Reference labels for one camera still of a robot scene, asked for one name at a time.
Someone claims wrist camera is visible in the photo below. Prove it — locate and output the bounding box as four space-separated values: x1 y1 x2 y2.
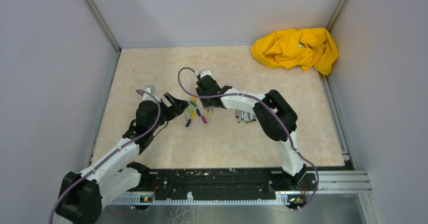
197 70 212 79
142 85 158 102

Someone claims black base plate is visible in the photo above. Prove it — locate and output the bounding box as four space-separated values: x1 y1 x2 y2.
132 167 316 201

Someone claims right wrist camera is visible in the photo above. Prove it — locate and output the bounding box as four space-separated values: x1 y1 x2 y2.
197 70 212 79

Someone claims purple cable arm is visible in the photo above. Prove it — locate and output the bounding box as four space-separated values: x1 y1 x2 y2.
48 89 162 224
177 67 320 212

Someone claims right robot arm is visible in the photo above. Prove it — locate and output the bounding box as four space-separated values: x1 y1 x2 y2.
196 75 306 190

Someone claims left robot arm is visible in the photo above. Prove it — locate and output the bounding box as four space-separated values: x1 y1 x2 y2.
49 87 189 223

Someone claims purple pen cap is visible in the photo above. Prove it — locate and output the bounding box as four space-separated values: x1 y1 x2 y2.
201 116 207 124

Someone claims aluminium frame rail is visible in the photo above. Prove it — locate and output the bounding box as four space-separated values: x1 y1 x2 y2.
60 149 385 224

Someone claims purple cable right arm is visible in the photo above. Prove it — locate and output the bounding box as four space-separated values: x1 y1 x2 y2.
177 67 320 212

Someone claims blue pen cap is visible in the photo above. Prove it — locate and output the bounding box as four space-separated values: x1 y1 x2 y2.
185 119 192 127

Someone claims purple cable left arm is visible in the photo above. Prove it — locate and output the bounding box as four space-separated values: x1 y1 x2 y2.
48 89 162 224

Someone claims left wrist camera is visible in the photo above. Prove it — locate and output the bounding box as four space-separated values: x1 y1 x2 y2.
142 85 158 102

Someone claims yellow cloth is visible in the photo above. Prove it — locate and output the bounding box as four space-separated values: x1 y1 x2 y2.
251 28 339 76

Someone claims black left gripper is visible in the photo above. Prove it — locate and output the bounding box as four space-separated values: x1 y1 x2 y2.
149 92 188 133

